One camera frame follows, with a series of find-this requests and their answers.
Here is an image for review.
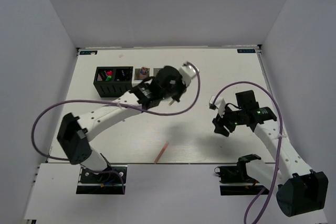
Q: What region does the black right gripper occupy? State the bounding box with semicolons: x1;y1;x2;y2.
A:
213;104;245;137

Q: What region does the pink transparent tube case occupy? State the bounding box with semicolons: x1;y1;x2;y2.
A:
139;67;150;80

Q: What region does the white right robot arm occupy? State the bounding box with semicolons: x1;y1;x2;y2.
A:
209;90;328;217

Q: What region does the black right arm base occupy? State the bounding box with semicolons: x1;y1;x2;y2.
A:
214;154;269;196

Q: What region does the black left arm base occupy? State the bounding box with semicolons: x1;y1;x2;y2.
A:
76;168;124;195

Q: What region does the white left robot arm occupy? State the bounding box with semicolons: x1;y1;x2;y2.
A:
57;64;196;182

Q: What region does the white two-slot organizer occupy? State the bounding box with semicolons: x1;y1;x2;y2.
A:
132;67;161;88

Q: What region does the black two-slot organizer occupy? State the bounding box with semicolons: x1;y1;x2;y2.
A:
93;66;133;98

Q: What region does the blue right corner label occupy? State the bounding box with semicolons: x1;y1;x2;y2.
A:
237;49;256;54

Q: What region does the blue corner label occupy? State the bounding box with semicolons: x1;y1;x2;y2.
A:
237;49;256;54
79;50;98;55

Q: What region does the blue left corner label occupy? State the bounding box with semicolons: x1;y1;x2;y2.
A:
79;50;98;55

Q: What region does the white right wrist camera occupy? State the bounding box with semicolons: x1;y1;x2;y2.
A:
209;95;226;118

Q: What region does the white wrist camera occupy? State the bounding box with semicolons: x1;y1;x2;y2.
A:
209;95;226;118
178;62;199;87

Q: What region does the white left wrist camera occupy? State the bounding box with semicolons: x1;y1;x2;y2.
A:
178;62;199;87

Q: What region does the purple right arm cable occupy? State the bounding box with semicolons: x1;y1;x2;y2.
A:
212;81;286;224

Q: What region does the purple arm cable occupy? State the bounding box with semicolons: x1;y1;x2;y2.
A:
31;62;202;195
212;81;286;224

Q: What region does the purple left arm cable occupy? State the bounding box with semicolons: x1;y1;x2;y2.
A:
31;62;202;195

